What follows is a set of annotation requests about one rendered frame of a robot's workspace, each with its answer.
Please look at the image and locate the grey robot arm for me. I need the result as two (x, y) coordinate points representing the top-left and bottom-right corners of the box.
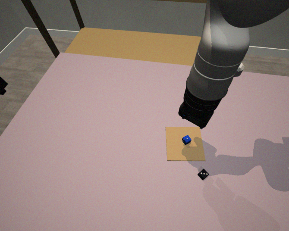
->
(194, 0), (289, 79)

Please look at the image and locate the blue die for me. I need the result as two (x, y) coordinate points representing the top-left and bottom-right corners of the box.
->
(182, 135), (191, 145)

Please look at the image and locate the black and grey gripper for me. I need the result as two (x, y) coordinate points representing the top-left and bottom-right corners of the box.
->
(178, 63), (244, 129)

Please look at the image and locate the black die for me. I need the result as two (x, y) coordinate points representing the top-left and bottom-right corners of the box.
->
(198, 169), (209, 180)

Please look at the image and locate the tan flat mat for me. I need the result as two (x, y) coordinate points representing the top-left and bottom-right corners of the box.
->
(165, 127), (206, 161)

